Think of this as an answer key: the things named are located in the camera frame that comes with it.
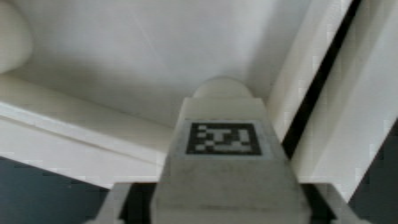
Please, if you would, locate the white U-shaped fence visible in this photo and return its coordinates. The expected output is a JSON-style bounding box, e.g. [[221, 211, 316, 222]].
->
[[291, 0, 398, 198]]

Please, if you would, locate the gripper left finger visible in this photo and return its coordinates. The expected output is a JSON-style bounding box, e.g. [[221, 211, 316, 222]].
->
[[85, 182, 156, 224]]

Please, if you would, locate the white square tabletop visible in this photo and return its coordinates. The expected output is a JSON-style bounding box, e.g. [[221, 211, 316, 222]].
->
[[0, 0, 353, 187]]

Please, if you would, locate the white leg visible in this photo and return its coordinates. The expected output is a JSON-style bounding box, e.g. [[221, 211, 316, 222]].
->
[[150, 78, 310, 224]]

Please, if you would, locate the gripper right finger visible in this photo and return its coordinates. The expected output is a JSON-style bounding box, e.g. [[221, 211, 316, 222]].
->
[[300, 183, 372, 224]]

